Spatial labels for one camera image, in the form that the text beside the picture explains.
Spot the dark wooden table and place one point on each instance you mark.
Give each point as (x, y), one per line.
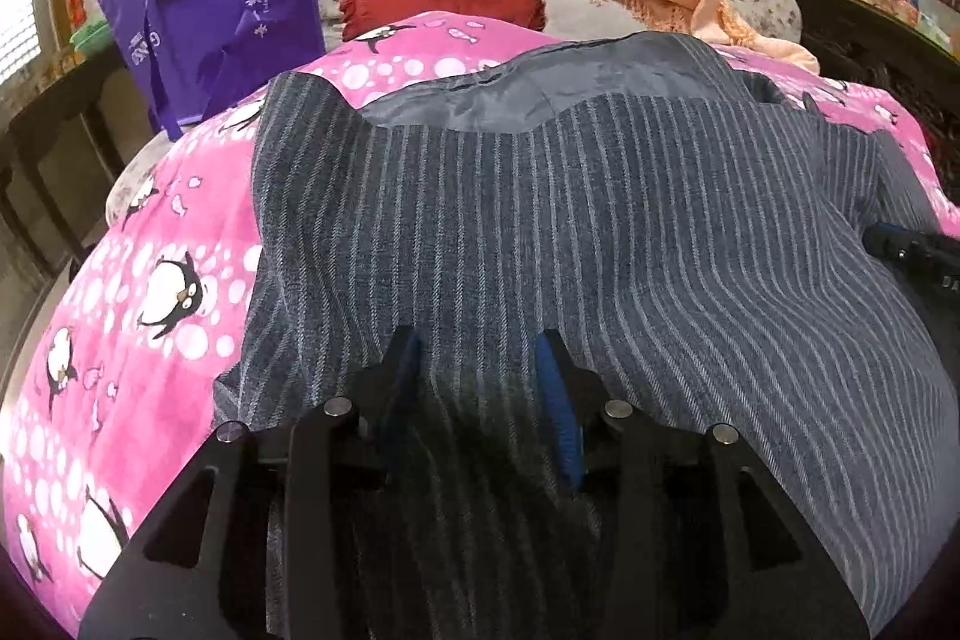
(60, 123)

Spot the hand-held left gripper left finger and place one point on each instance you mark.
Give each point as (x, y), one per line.
(405, 385)

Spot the purple tote bag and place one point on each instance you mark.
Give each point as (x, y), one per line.
(210, 10)

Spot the green plastic basin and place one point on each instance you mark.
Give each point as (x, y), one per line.
(90, 39)

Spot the pink penguin print blanket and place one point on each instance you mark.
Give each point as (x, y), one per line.
(150, 220)

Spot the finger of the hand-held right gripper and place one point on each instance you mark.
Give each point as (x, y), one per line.
(889, 242)

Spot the grey pinstriped coat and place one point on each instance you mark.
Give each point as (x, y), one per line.
(600, 197)

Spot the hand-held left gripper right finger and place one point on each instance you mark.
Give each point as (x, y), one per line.
(559, 415)

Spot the dark wooden headboard shelf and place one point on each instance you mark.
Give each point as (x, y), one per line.
(877, 55)

